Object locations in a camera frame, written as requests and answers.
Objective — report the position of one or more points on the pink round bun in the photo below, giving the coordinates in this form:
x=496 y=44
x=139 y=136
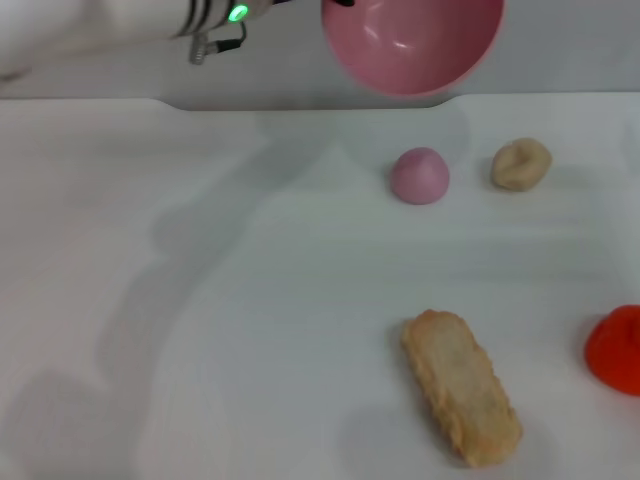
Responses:
x=420 y=175

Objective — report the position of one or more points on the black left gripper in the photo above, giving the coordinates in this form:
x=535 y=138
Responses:
x=282 y=2

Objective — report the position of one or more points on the pink bowl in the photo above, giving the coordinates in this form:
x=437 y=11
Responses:
x=415 y=50

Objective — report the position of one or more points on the red bun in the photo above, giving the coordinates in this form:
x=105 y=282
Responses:
x=617 y=355

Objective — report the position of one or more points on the cream folded bun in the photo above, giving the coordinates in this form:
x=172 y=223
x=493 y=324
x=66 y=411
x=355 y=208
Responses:
x=520 y=165

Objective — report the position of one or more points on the orange striped bread loaf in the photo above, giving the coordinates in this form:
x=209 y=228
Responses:
x=460 y=390

